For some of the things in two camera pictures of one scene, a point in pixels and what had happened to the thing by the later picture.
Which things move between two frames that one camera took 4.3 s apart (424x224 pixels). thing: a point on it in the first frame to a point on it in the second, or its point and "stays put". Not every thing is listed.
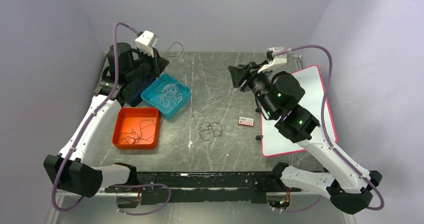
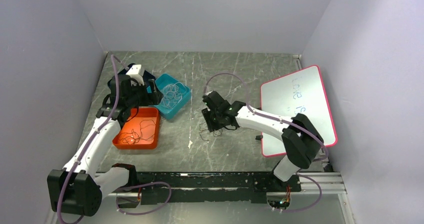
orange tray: [137, 128] stays put
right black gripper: [252, 76] to [211, 126]
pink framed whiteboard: [274, 142] stays put
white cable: [172, 94] stays put
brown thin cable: [132, 138] stays put
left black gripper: [158, 63] to [153, 98]
